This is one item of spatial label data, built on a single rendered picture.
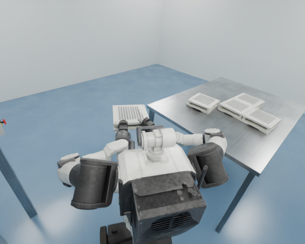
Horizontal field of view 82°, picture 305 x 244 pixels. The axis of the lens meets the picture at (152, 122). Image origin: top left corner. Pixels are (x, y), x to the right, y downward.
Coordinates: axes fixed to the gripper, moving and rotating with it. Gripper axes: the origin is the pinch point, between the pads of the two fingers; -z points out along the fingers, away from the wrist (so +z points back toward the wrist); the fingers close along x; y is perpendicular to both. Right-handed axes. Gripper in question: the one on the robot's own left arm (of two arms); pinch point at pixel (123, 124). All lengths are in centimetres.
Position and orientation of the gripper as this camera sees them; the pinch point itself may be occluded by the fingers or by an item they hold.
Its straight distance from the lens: 115.5
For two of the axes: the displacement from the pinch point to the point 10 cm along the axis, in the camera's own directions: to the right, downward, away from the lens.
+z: 1.0, 6.0, -8.0
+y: 9.9, 0.1, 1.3
